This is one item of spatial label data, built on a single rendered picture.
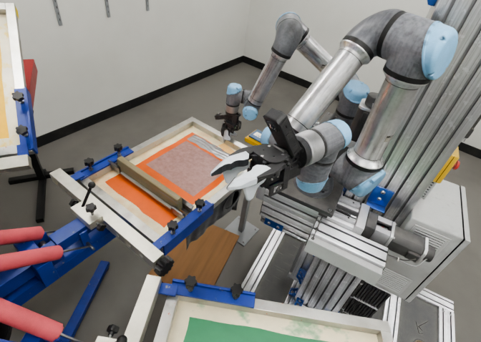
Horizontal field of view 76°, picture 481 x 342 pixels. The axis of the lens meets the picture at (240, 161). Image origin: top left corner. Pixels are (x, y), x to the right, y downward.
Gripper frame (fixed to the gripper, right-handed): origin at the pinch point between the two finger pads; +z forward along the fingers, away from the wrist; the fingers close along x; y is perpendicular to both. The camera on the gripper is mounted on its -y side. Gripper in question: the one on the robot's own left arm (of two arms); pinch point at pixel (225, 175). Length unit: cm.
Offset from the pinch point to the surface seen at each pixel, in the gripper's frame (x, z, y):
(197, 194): 65, -31, 64
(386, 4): 174, -365, 9
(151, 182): 73, -12, 52
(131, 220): 64, 2, 61
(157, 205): 69, -12, 63
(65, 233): 66, 26, 55
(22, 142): 109, 27, 36
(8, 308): 38, 44, 48
